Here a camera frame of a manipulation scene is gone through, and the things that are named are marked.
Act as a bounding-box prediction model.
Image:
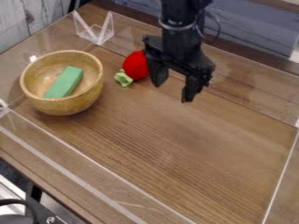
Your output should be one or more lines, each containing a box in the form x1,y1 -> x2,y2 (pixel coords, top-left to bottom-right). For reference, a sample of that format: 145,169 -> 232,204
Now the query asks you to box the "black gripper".
143,29 -> 216,102

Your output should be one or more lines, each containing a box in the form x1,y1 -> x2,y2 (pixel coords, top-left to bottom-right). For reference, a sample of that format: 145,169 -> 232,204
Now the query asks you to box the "black stand with cable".
0,182 -> 68,224

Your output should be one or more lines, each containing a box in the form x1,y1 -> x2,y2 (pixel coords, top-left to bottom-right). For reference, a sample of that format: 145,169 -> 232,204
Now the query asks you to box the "red plush strawberry toy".
113,50 -> 149,88

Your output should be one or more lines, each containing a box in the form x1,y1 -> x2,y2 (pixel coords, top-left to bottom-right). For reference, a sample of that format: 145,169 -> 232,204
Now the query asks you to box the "green rectangular block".
43,66 -> 84,98

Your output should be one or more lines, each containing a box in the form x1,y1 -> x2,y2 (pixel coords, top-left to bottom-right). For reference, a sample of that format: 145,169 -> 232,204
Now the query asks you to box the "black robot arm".
143,0 -> 216,102

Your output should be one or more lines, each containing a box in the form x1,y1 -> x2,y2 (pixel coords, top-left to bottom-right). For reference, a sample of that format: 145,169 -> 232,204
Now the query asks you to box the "blue grey couch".
113,0 -> 299,57

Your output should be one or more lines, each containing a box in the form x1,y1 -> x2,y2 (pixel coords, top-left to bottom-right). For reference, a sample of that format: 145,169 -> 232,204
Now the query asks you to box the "clear acrylic corner bracket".
72,11 -> 115,46

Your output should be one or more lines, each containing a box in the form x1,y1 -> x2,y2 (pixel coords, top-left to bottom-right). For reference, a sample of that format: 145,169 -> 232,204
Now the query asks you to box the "brown wooden bowl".
20,50 -> 104,116

